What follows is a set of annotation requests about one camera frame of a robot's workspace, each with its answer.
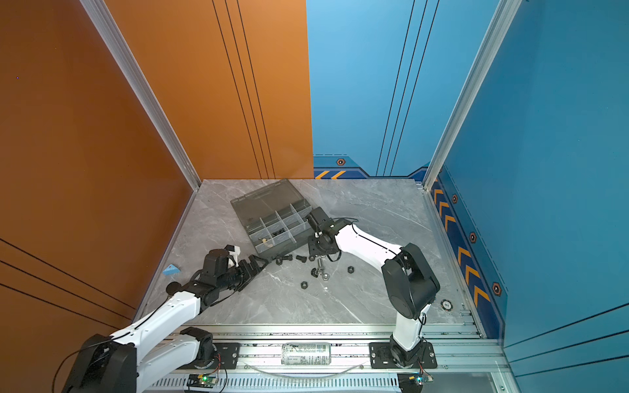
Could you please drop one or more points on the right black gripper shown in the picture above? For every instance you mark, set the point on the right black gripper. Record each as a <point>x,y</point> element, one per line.
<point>313,250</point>

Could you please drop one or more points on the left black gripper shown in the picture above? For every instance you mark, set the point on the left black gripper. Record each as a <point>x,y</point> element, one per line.
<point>248,273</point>

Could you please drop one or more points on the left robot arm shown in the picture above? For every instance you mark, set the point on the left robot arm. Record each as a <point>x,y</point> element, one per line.
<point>134,358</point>

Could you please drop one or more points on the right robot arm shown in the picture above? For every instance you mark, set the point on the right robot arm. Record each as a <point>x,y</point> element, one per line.
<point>411,284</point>

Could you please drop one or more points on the silver hex bolt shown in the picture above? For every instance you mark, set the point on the silver hex bolt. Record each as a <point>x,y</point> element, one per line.
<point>321,271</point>

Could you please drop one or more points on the black round cap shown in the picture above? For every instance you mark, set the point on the black round cap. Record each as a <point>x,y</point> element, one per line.
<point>173,288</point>

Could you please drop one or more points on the blue triangular wedge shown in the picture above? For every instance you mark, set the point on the blue triangular wedge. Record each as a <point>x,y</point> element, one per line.
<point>170,270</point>

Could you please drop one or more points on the black bolt near box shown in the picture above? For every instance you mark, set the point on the black bolt near box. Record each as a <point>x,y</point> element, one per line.
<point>284,258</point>

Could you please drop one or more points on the grey plastic organizer box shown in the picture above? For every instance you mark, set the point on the grey plastic organizer box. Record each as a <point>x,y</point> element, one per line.
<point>266,210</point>

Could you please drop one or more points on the left circuit board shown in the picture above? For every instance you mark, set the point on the left circuit board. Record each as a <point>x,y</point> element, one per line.
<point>201,381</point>

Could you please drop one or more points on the circuit board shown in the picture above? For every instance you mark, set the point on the circuit board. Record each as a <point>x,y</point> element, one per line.
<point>201,381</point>
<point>413,382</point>

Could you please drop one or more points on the black round marker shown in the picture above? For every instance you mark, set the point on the black round marker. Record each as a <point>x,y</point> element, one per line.
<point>447,305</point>

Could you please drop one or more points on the right circuit board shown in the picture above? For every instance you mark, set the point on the right circuit board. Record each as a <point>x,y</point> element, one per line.
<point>413,382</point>

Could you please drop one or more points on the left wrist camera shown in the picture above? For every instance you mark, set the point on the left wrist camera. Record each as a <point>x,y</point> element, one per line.
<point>234,253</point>

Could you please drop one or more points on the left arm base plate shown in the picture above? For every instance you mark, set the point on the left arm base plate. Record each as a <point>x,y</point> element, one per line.
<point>218,355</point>

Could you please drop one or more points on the aluminium front rail frame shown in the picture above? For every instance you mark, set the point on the aluminium front rail frame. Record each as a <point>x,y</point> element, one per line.
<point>466,360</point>

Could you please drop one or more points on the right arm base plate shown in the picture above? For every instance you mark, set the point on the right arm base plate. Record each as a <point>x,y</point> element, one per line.
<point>390,355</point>

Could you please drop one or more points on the left aluminium corner post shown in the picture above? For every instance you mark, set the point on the left aluminium corner post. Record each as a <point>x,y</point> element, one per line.
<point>104,22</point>

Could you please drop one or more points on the aluminium corner post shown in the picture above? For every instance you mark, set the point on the aluminium corner post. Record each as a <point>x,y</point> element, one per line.
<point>495,34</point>
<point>104,22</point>

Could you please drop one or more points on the right aluminium corner post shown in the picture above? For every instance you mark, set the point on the right aluminium corner post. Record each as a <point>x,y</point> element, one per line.
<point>495,34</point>

